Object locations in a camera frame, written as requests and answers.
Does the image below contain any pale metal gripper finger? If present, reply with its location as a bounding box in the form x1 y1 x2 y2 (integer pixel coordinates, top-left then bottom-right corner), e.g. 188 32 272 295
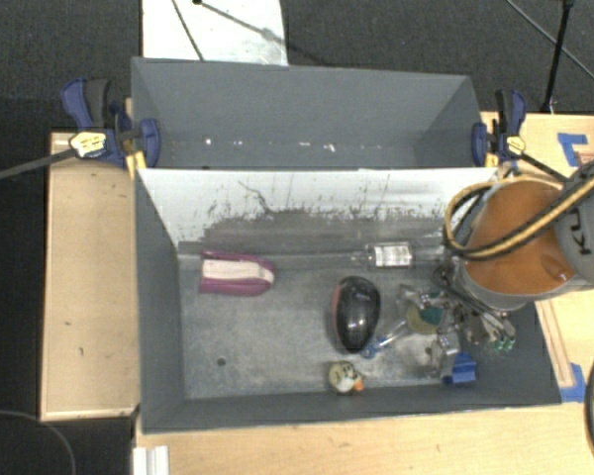
373 287 443 350
429 332 462 381

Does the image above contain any teal and tan round object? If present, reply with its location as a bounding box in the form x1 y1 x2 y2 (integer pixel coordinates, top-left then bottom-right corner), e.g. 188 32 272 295
405 303 443 336

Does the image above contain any blue plastic clip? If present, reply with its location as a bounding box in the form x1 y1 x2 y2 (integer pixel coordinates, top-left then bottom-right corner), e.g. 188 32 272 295
442 352 478 386

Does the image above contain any black computer mouse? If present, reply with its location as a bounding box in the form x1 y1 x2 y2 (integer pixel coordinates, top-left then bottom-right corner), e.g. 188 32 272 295
331 275 382 355

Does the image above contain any clear plastic bottle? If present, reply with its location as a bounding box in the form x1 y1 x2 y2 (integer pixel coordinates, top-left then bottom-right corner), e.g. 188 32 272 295
349 241 447 270

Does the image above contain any white and orange toy bird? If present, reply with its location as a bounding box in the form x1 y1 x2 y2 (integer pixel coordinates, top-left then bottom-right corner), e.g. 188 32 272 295
327 360 365 395

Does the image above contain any grey metal bin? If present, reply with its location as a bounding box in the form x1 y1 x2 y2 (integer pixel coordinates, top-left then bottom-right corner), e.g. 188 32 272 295
130 56 563 434

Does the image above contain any purple and white stapler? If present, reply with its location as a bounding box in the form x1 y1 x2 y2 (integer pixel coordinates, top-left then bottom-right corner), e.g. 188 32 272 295
198 249 277 297

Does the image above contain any pale wood board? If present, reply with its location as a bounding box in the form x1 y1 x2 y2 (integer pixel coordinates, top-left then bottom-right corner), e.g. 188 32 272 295
39 126 143 423

